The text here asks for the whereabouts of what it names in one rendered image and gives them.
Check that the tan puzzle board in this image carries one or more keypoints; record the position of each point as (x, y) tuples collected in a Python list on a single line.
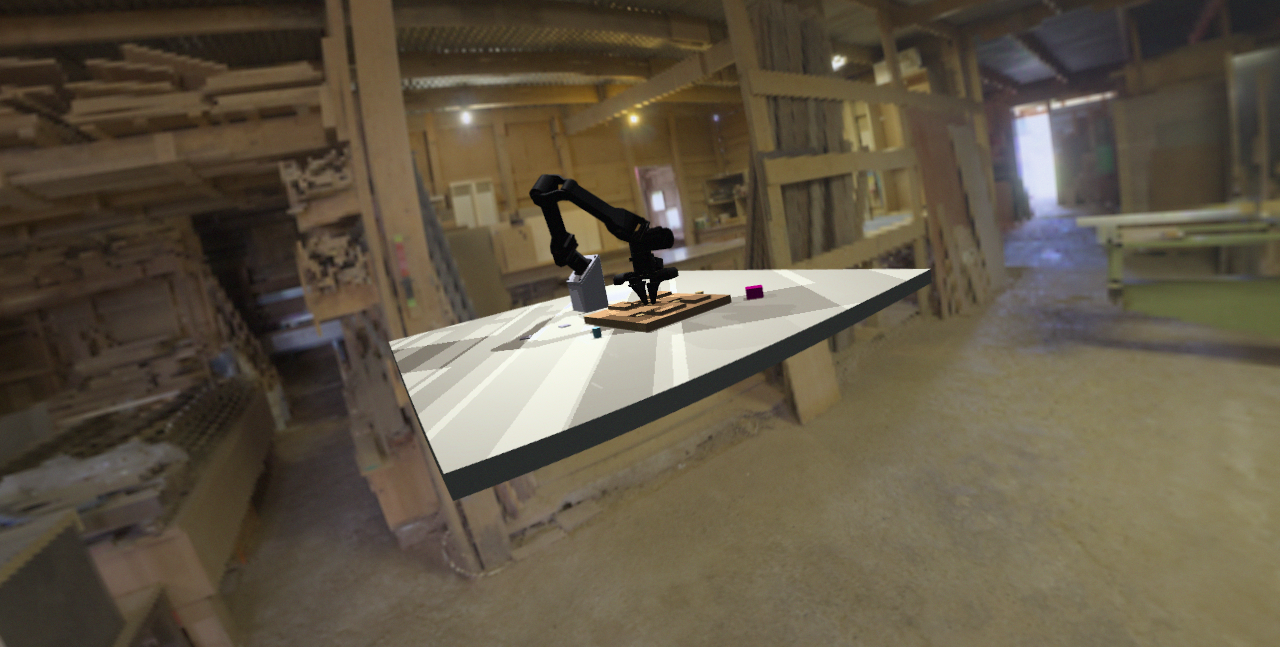
[(663, 313)]

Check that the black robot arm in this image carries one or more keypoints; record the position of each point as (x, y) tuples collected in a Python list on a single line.
[(621, 223)]

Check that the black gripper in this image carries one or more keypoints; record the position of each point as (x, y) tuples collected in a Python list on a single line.
[(643, 265)]

